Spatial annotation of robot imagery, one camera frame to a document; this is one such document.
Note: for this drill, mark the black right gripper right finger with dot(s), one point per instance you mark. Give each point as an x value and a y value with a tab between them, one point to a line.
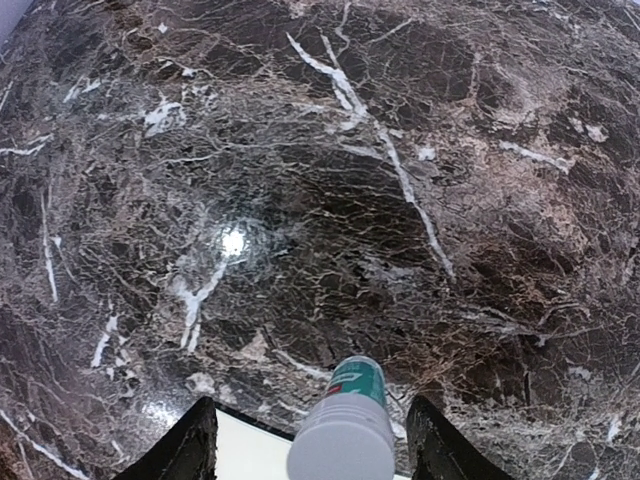
437	450

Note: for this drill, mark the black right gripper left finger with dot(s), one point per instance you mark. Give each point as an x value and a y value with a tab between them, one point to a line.
186	452

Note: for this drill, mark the cream paper envelope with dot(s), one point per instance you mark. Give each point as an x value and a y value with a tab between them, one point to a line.
255	444

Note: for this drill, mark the green white glue stick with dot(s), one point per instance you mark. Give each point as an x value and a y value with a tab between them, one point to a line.
348	434

